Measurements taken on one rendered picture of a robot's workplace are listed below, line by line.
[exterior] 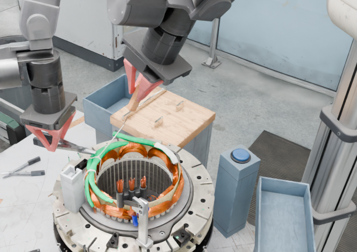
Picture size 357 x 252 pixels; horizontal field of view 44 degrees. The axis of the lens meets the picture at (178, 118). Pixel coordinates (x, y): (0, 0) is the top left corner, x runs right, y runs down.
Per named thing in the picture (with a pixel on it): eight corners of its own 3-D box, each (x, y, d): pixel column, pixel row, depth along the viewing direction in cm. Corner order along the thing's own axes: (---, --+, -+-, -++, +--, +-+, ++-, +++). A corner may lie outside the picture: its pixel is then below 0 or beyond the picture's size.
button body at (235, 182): (226, 238, 117) (239, 170, 102) (209, 221, 122) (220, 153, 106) (245, 227, 121) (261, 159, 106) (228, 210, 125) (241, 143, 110)
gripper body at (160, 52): (163, 89, 64) (184, 51, 59) (117, 44, 66) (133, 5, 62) (188, 76, 69) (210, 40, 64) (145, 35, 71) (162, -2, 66)
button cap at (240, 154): (240, 164, 104) (240, 160, 103) (229, 154, 106) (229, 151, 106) (252, 157, 106) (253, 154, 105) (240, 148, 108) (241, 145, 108)
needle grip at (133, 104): (126, 109, 74) (137, 84, 70) (128, 103, 76) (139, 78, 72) (134, 113, 75) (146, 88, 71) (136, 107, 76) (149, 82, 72)
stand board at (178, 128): (110, 123, 112) (109, 116, 111) (155, 92, 125) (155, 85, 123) (172, 157, 103) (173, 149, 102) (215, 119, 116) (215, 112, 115)
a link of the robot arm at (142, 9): (238, 2, 54) (219, -56, 56) (158, -9, 47) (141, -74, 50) (187, 49, 63) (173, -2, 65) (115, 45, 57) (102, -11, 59)
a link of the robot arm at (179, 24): (215, 4, 59) (197, -21, 62) (172, -1, 55) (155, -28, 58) (193, 43, 64) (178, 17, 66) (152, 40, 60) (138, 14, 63)
